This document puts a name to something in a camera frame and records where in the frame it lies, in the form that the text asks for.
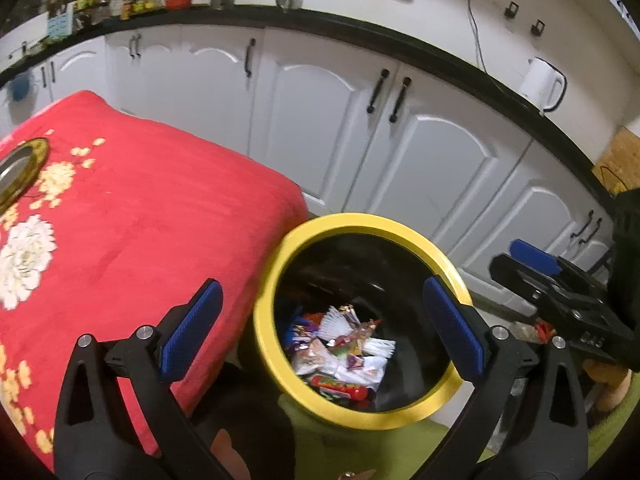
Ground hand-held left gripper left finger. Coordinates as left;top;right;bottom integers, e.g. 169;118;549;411
54;278;224;480

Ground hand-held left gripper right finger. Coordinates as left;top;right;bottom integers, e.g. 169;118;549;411
423;275;591;480

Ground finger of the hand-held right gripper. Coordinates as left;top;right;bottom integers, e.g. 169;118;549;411
490;255;556;317
510;239;591;286

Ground red colourful candy tube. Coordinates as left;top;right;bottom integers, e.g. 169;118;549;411
311;374;373;403

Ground pile of snack wrappers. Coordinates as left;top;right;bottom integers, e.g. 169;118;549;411
284;304;397;397

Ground yellow rimmed black bin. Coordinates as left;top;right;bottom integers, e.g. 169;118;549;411
252;214;475;432

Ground person's right forearm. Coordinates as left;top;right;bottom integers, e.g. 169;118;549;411
587;395;636;461

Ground person's right hand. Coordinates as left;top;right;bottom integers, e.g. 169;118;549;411
587;362;631;408

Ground person's left hand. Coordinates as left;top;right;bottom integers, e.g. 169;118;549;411
212;430;376;480

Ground wood chip board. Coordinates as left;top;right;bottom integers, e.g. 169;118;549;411
592;127;640;196

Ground red floral blanket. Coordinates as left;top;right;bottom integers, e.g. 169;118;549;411
0;90;308;471

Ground white electric kettle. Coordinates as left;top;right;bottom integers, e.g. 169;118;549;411
519;56;568;113

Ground person's green clothing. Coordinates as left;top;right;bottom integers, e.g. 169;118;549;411
277;395;476;480

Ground white base cabinets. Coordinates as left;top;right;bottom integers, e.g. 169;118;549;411
0;25;616;311

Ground gold rimmed round metal tray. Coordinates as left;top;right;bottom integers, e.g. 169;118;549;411
0;137;51;213

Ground blue hanging pouch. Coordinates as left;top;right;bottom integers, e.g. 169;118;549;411
9;72;32;102

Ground light blue knife block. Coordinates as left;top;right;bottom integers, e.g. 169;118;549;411
46;12;75;41

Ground row of sauce bottles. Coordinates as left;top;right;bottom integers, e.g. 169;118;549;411
107;0;166;21

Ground black power cable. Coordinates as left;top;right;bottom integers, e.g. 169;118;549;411
467;0;488;73

